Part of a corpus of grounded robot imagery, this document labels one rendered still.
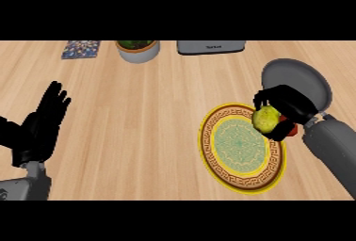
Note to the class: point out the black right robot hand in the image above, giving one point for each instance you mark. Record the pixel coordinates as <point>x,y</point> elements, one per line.
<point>289,100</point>

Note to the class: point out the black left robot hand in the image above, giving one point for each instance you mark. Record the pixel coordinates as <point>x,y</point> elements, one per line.
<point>38,125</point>

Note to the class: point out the yellow-green pear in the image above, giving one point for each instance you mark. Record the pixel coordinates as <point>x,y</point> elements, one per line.
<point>266,119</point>

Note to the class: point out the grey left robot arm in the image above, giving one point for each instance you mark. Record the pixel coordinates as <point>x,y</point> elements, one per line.
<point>28,183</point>

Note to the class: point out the grey frying pan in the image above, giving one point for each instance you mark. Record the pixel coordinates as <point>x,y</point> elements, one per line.
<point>295,83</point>

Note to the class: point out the yellow patterned plate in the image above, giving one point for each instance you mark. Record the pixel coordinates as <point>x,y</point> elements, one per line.
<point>238,150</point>

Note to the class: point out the red object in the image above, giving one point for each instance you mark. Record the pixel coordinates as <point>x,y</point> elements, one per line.
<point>289,129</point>

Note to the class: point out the grey appliance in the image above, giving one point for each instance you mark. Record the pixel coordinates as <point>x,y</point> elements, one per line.
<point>210,47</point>

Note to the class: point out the blue patterned coaster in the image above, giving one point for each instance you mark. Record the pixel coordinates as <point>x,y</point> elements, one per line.
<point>81,49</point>

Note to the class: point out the white potted plant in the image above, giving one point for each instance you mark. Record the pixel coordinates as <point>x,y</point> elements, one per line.
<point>137,51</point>

